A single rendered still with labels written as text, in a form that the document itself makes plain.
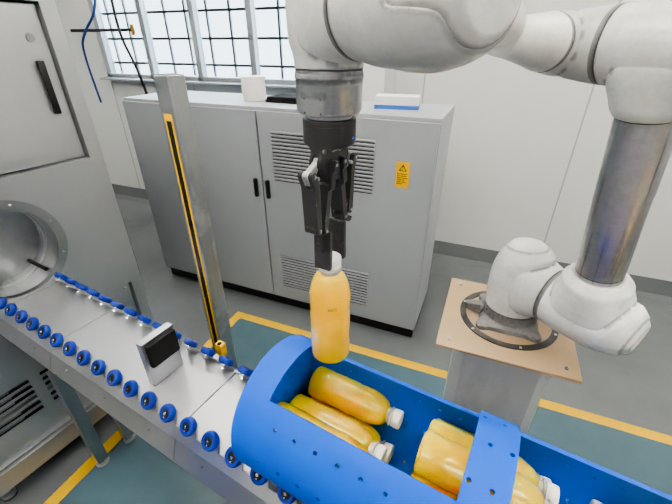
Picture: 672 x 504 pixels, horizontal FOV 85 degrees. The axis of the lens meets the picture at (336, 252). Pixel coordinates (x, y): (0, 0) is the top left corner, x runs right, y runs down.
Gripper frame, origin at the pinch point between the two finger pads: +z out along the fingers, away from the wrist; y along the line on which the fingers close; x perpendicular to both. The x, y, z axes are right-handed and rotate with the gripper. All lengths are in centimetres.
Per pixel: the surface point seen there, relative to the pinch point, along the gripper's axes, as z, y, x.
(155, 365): 48, 8, -51
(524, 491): 28.4, 6.3, 36.8
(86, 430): 122, 12, -121
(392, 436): 49, -5, 13
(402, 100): -2, -156, -48
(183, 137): -5, -27, -66
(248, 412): 30.4, 15.5, -8.6
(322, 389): 39.3, -2.0, -3.6
